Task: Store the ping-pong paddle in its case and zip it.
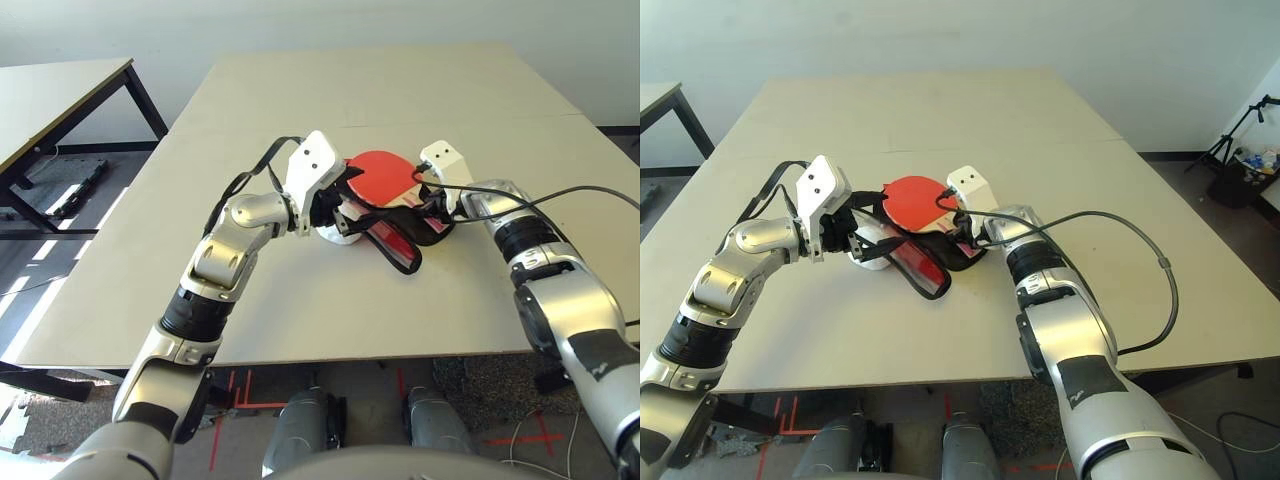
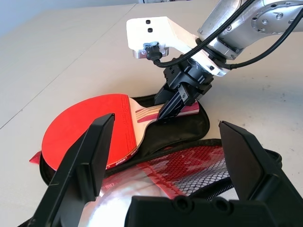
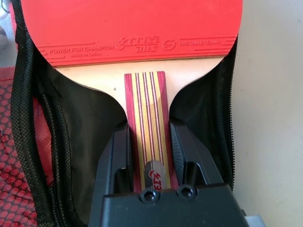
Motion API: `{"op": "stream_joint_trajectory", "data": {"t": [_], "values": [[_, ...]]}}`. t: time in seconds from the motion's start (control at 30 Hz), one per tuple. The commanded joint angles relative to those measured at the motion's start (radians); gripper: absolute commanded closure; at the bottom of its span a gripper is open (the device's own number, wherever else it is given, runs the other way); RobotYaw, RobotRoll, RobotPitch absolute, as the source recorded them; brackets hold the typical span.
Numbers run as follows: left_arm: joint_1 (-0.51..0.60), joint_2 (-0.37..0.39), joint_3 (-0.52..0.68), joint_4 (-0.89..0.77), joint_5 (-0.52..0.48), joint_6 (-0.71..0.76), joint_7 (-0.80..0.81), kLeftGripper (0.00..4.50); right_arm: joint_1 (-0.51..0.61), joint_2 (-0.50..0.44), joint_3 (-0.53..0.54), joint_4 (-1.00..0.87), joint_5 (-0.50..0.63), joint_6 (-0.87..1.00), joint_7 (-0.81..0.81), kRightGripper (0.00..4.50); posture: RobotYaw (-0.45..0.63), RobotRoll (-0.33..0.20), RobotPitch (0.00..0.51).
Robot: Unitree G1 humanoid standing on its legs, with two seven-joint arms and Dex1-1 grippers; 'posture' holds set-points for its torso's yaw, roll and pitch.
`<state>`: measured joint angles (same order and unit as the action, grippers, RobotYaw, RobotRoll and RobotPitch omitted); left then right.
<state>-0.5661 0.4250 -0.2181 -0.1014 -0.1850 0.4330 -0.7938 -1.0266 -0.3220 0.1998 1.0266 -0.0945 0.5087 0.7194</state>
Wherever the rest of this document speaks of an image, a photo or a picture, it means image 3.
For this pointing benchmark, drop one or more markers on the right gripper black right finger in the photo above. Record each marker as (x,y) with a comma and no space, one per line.
(191,160)

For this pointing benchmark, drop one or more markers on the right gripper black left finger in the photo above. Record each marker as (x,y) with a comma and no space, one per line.
(118,163)

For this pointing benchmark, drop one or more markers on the red black paddle case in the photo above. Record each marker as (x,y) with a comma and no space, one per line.
(78,123)

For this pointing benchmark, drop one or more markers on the red ping-pong paddle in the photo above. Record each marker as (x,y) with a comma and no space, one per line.
(146,33)

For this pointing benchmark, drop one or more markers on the white plush zipper pull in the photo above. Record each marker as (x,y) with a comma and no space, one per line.
(4,30)

